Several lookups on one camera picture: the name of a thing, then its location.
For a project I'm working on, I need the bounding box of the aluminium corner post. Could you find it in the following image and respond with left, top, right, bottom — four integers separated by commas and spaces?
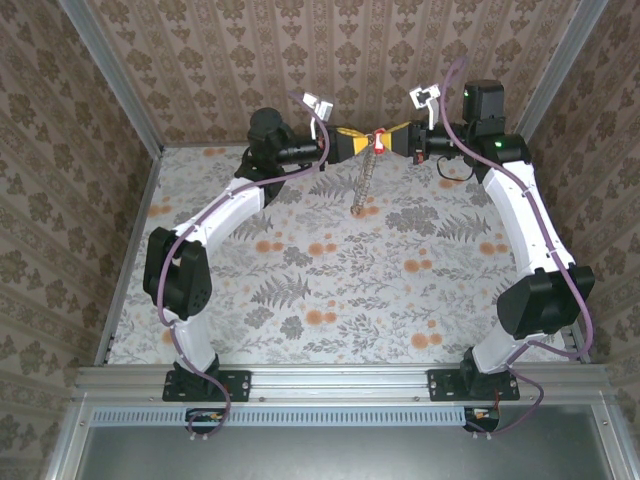
510, 0, 609, 152
58, 0, 166, 157

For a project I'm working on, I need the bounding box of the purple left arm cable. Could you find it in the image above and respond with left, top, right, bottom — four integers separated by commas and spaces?
157, 89, 331, 442

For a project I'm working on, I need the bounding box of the grey slotted cable duct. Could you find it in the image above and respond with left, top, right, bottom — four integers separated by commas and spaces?
92, 405, 501, 428

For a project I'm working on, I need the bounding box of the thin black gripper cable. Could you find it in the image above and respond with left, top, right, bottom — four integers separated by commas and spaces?
435, 155, 477, 182

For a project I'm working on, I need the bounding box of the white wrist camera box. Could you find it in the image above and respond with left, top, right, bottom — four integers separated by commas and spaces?
302, 90, 335, 139
408, 83, 441, 126

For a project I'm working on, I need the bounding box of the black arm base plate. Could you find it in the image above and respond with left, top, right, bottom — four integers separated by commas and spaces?
162, 368, 252, 403
427, 368, 521, 403

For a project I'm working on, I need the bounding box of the long aluminium mounting rail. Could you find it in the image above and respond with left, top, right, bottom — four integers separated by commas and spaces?
72, 363, 614, 404

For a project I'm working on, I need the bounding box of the floral patterned table cover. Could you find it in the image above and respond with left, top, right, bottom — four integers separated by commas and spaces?
107, 141, 571, 366

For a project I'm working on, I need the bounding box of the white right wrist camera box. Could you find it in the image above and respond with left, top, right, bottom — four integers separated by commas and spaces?
408, 83, 441, 126

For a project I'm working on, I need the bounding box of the thin aluminium wall rail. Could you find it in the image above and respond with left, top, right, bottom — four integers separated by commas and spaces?
162, 138, 514, 149

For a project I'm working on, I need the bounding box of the grey metal panel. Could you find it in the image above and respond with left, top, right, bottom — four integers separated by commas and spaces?
74, 403, 619, 480

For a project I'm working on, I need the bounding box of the connector with coloured wires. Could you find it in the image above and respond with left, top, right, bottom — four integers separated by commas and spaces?
462, 407, 501, 434
185, 407, 227, 435

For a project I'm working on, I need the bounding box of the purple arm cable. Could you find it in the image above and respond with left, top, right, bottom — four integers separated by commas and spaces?
437, 55, 596, 441
157, 89, 331, 442

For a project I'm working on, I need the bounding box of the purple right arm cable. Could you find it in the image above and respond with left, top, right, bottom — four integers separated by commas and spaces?
437, 55, 596, 441

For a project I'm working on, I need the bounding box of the aluminium side rail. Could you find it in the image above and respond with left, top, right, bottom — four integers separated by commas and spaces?
93, 147, 165, 366
504, 142, 592, 364

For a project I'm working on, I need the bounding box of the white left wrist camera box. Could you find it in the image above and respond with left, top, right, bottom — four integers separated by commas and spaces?
302, 90, 335, 139

